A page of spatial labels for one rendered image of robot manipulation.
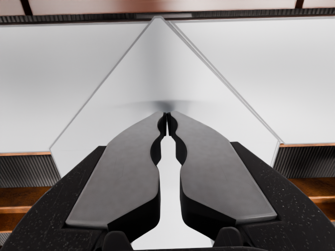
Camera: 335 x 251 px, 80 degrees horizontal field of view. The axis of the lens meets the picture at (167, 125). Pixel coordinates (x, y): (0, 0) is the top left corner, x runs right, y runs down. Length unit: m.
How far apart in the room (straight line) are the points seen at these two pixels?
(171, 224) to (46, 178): 0.51
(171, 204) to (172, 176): 0.04
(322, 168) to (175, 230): 0.57
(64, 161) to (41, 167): 0.48
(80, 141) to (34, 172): 0.53
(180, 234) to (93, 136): 0.15
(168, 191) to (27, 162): 0.53
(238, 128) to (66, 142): 0.13
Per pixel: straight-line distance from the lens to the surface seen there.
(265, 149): 0.18
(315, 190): 0.51
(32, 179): 0.71
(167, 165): 0.17
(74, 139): 0.17
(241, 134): 0.16
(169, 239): 0.26
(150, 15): 0.21
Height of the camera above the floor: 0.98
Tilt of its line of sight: 60 degrees down
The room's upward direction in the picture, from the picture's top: 178 degrees clockwise
